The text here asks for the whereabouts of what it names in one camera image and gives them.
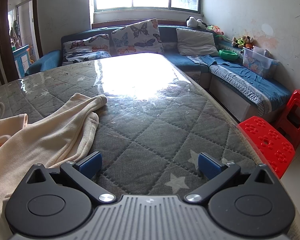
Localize black white plush toy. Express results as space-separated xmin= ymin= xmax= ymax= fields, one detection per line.
xmin=186 ymin=16 xmax=207 ymax=29

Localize near red plastic stool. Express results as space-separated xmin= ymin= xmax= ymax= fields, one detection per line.
xmin=238 ymin=116 xmax=295 ymax=178

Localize brown plush toys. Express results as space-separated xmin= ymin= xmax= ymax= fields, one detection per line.
xmin=231 ymin=35 xmax=254 ymax=50

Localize blue white small cabinet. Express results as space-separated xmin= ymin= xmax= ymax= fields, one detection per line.
xmin=13 ymin=44 xmax=31 ymax=78

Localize blue corner sofa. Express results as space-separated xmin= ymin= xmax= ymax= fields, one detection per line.
xmin=25 ymin=24 xmax=293 ymax=123

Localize green plastic bowl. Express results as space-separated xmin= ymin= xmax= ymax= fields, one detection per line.
xmin=218 ymin=49 xmax=239 ymax=61

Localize cream sweatshirt garment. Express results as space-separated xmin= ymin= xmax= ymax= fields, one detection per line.
xmin=0 ymin=93 xmax=107 ymax=239

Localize far red plastic stool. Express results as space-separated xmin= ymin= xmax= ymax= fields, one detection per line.
xmin=275 ymin=89 xmax=300 ymax=150

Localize upright butterfly cushion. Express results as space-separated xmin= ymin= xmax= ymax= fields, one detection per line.
xmin=111 ymin=18 xmax=164 ymax=55

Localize flat butterfly pillow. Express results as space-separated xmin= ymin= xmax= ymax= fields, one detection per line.
xmin=62 ymin=34 xmax=111 ymax=66

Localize red plastic stool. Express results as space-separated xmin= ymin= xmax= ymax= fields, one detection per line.
xmin=275 ymin=89 xmax=300 ymax=150
xmin=238 ymin=116 xmax=295 ymax=178

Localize clear plastic storage box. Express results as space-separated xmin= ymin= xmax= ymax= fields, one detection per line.
xmin=243 ymin=48 xmax=279 ymax=79

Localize grey plain cushion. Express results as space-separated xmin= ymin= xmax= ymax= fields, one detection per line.
xmin=176 ymin=28 xmax=218 ymax=56

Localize pink green plush toy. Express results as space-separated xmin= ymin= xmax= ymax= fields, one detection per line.
xmin=207 ymin=25 xmax=224 ymax=36

